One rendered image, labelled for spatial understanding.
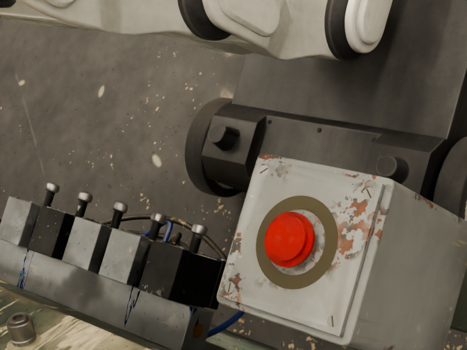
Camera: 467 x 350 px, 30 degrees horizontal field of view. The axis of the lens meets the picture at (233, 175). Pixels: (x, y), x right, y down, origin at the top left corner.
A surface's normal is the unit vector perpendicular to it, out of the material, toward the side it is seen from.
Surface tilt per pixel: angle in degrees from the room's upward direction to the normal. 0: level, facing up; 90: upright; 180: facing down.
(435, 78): 0
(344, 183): 0
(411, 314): 90
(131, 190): 0
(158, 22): 90
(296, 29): 90
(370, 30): 90
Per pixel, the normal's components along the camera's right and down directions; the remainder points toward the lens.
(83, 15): 0.77, 0.18
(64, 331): -0.14, -0.89
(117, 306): -0.57, -0.24
